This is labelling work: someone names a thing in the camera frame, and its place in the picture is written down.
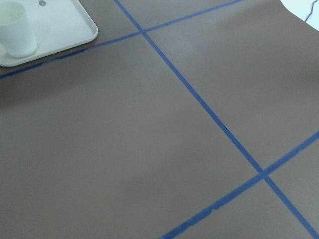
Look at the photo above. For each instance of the cream plastic tray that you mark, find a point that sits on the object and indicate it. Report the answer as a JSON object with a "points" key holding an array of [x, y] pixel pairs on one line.
{"points": [[58, 25]]}

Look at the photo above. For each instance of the pale green ikea cup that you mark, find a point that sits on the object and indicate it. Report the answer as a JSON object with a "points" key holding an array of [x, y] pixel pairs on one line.
{"points": [[16, 34]]}

